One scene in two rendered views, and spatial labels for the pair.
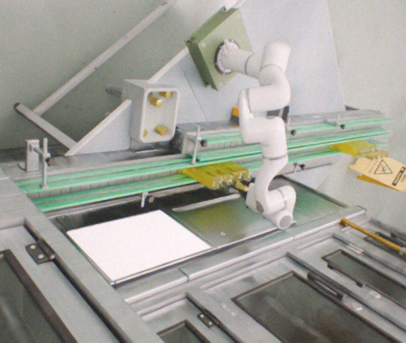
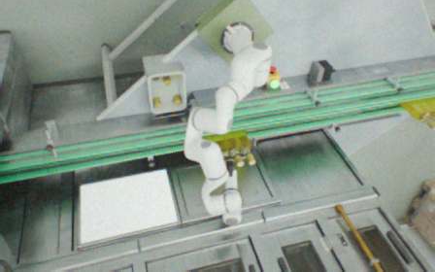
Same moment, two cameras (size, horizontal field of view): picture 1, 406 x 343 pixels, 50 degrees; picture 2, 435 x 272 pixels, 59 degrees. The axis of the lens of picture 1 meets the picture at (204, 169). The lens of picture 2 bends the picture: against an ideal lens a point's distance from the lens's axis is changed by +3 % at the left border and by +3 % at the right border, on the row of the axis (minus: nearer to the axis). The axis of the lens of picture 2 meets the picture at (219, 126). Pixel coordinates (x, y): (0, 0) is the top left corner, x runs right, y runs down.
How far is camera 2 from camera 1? 1.07 m
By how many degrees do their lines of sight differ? 31
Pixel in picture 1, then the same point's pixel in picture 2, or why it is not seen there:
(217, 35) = (219, 21)
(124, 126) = (143, 96)
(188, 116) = (209, 83)
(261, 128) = (194, 154)
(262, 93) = (203, 119)
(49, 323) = not seen: outside the picture
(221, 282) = (170, 255)
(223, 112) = not seen: hidden behind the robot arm
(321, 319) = not seen: outside the picture
